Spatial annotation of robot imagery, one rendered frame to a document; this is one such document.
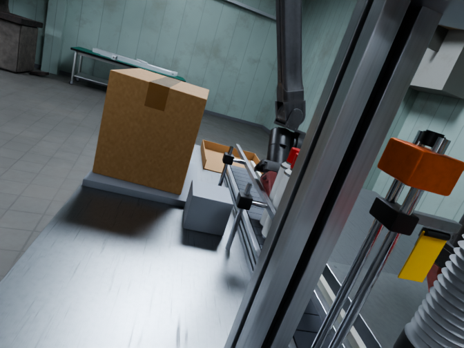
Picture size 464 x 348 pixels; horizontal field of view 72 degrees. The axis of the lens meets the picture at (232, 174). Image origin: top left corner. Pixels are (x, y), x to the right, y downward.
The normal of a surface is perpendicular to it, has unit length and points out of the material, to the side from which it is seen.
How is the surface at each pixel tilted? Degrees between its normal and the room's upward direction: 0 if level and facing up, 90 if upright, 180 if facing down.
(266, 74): 90
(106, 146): 90
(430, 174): 90
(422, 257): 90
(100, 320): 0
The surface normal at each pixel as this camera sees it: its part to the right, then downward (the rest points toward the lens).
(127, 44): 0.23, 0.37
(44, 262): 0.29, -0.91
